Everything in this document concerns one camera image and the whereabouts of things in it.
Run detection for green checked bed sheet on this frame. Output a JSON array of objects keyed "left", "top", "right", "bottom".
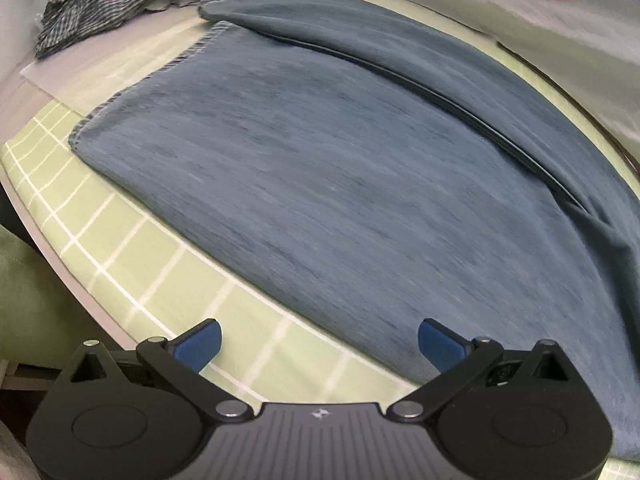
[{"left": 0, "top": 0, "right": 640, "bottom": 480}]

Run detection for white printed blanket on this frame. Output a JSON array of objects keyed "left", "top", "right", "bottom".
[{"left": 280, "top": 0, "right": 640, "bottom": 161}]

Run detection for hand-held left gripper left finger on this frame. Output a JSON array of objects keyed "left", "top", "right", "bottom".
[{"left": 59, "top": 318, "right": 249, "bottom": 420}]

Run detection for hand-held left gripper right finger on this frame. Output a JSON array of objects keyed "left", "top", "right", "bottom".
[{"left": 389, "top": 318, "right": 581, "bottom": 422}]

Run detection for white folded cloth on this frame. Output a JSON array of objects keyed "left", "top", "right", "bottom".
[{"left": 20, "top": 0, "right": 221, "bottom": 111}]

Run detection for blue denim pants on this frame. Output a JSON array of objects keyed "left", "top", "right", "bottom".
[{"left": 70, "top": 0, "right": 640, "bottom": 461}]

